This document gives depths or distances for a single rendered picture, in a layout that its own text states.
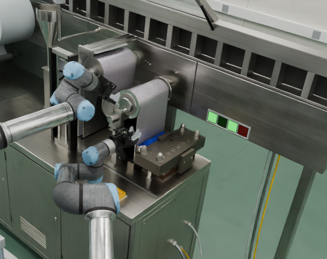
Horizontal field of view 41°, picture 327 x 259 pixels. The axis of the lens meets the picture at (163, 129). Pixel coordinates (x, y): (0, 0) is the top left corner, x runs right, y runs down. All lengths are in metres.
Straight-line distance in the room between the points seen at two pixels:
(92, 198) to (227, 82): 0.92
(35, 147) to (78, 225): 0.48
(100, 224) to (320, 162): 1.03
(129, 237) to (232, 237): 1.35
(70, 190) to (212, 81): 0.94
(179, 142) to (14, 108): 1.09
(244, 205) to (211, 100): 1.57
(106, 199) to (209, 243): 1.71
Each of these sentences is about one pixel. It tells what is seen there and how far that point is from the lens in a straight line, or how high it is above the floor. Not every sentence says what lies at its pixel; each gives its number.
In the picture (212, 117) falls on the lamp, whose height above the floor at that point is 1.19.
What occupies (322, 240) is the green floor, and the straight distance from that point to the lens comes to 3.57.
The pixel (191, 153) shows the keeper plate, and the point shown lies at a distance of 2.26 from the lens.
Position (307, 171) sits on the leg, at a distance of 2.31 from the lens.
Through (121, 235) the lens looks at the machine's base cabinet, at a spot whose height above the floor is 0.73.
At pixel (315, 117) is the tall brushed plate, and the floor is 1.39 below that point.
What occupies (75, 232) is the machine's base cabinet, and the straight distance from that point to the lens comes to 2.45.
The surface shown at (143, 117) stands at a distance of 2.16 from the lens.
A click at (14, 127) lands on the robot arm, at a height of 1.43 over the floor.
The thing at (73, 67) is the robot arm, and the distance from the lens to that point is 1.75.
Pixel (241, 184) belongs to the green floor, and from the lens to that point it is 3.84.
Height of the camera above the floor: 2.23
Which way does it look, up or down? 30 degrees down
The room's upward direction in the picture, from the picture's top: 7 degrees clockwise
